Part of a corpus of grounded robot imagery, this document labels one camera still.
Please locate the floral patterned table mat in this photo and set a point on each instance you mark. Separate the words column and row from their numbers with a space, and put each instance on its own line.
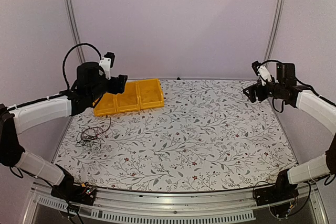
column 208, row 136

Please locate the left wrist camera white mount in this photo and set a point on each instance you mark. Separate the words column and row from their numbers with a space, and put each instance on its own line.
column 107, row 62

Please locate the yellow bin left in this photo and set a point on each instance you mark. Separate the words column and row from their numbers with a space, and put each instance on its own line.
column 106, row 106

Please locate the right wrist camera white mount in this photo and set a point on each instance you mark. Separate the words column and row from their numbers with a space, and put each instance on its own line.
column 262, row 72

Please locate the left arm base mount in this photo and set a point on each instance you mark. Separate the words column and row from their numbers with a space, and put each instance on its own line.
column 79, row 193

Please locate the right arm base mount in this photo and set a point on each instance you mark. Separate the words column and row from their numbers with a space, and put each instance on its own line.
column 275, row 195

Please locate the aluminium frame post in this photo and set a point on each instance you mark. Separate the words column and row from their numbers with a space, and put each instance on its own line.
column 72, row 21
column 274, row 29

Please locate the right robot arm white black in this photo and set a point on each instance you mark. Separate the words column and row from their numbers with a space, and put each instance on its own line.
column 291, row 91

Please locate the aluminium front rail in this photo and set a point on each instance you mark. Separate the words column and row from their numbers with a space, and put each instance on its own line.
column 121, row 206

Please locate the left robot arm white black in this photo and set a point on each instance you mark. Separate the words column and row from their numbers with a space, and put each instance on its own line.
column 93, row 81

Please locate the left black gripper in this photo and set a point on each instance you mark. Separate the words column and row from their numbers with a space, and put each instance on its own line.
column 119, row 81

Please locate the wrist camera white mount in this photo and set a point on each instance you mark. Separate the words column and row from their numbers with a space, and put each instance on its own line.
column 262, row 72
column 107, row 62

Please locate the left aluminium frame post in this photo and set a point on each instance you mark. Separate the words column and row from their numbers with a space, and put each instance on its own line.
column 72, row 21

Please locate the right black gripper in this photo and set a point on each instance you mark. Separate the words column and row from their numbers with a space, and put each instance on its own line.
column 252, row 89

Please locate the right aluminium frame post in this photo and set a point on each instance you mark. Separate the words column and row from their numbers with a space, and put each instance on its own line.
column 274, row 29

